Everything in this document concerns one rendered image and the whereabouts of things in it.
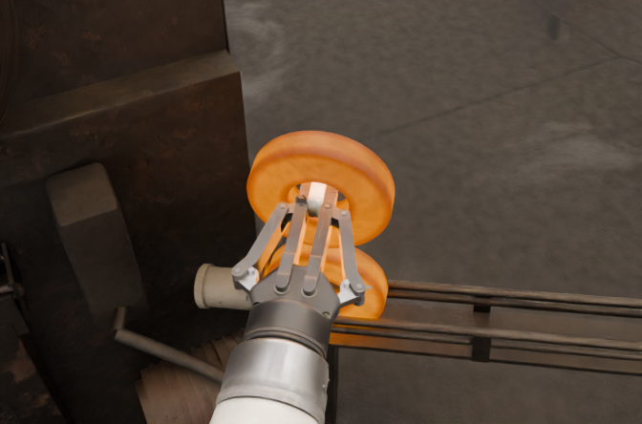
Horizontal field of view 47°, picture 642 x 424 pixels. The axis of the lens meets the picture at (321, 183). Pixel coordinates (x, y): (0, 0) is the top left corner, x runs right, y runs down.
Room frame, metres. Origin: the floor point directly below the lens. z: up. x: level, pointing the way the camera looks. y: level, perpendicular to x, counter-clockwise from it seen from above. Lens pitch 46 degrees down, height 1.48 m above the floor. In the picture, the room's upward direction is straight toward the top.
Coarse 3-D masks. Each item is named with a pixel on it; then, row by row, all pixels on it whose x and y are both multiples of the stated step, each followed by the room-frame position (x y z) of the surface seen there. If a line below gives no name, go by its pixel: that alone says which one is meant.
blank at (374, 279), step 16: (304, 256) 0.55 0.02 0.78; (336, 256) 0.54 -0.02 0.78; (368, 256) 0.56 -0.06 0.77; (336, 272) 0.54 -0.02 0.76; (368, 272) 0.54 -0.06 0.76; (368, 288) 0.53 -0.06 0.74; (384, 288) 0.54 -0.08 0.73; (352, 304) 0.53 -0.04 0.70; (368, 304) 0.53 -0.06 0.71; (384, 304) 0.53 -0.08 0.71
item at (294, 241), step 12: (300, 204) 0.49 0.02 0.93; (300, 216) 0.48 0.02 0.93; (300, 228) 0.46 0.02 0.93; (288, 240) 0.45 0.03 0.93; (300, 240) 0.45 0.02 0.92; (288, 252) 0.43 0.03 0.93; (300, 252) 0.45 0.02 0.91; (288, 264) 0.42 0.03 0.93; (276, 276) 0.40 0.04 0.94; (288, 276) 0.40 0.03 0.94; (276, 288) 0.39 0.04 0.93
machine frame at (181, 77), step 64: (64, 0) 0.76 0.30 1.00; (128, 0) 0.79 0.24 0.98; (192, 0) 0.82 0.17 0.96; (64, 64) 0.75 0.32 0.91; (128, 64) 0.78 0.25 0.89; (192, 64) 0.80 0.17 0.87; (0, 128) 0.67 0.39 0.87; (64, 128) 0.69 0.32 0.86; (128, 128) 0.72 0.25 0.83; (192, 128) 0.76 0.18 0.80; (0, 192) 0.65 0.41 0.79; (128, 192) 0.71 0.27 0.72; (192, 192) 0.75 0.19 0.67; (64, 256) 0.66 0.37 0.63; (192, 256) 0.74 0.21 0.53; (64, 320) 0.65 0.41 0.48; (192, 320) 0.73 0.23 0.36; (64, 384) 0.63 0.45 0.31; (128, 384) 0.67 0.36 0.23
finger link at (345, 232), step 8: (344, 216) 0.48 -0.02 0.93; (344, 224) 0.47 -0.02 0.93; (344, 232) 0.46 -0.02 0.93; (352, 232) 0.46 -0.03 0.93; (344, 240) 0.45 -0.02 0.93; (352, 240) 0.45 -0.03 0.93; (344, 248) 0.44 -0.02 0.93; (352, 248) 0.44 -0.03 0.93; (344, 256) 0.43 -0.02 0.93; (352, 256) 0.43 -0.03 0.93; (344, 264) 0.42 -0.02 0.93; (352, 264) 0.42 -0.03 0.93; (344, 272) 0.41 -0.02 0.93; (352, 272) 0.41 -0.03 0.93; (352, 280) 0.40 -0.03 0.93; (360, 280) 0.40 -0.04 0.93; (352, 288) 0.39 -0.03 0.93; (360, 288) 0.39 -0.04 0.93; (360, 304) 0.39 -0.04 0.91
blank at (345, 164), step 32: (256, 160) 0.54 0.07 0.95; (288, 160) 0.52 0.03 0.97; (320, 160) 0.51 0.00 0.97; (352, 160) 0.51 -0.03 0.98; (256, 192) 0.53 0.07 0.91; (288, 192) 0.52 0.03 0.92; (352, 192) 0.51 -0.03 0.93; (384, 192) 0.50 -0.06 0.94; (352, 224) 0.51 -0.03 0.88; (384, 224) 0.50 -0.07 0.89
